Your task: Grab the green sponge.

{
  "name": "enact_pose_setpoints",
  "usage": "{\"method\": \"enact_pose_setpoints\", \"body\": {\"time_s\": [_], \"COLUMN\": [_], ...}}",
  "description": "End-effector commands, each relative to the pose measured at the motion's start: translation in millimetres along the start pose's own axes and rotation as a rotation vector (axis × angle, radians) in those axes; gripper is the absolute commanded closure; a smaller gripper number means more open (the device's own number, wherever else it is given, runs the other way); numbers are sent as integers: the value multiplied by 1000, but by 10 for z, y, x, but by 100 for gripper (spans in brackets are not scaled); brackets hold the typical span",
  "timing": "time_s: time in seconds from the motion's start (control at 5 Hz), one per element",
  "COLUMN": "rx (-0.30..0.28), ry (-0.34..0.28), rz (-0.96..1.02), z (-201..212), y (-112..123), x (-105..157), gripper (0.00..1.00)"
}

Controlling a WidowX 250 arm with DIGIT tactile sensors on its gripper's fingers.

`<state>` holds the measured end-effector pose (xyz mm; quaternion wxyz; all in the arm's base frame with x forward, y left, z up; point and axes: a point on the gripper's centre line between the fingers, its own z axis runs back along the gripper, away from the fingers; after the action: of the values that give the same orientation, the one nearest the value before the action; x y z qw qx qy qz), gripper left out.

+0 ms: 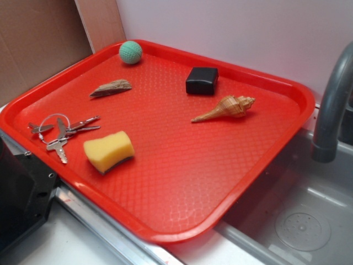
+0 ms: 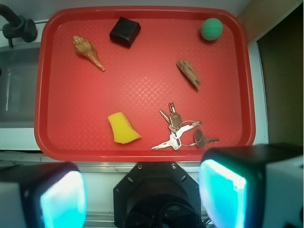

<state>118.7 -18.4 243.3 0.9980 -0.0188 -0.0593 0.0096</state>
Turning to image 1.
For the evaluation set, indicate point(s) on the yellow sponge with green pad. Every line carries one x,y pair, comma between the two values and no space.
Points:
106,152

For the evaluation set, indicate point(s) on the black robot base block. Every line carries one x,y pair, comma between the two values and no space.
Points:
27,189

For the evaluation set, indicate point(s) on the red plastic tray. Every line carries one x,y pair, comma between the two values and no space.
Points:
184,176

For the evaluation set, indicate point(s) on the black rectangular box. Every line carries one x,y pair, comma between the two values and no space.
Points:
202,81

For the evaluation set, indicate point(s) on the tan spiral seashell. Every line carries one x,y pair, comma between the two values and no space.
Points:
229,106

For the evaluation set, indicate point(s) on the brown wood piece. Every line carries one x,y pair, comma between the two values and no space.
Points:
112,88

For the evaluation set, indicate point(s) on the silver key upper right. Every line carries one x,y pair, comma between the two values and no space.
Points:
82,123

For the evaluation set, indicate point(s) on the silver key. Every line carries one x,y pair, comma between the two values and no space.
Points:
72,132
62,128
57,146
35,129
82,123

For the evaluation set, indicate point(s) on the green rubber ball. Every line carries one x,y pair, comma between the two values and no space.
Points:
130,52

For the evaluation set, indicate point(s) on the silver key middle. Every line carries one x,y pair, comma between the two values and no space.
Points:
62,128

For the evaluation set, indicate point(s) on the silver key lower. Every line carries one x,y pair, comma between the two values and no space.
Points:
57,146

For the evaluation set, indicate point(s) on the silver key left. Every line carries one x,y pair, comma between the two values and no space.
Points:
35,129

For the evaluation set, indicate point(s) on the grey plastic sink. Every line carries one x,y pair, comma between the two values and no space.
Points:
294,181

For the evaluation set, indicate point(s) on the grey faucet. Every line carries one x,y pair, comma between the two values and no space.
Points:
334,121

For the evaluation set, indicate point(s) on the round sink drain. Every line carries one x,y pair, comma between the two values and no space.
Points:
302,230

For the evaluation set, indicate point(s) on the brown cardboard panel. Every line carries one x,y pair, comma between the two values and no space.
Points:
42,38

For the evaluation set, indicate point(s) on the silver metal rail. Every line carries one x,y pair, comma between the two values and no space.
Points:
76,232

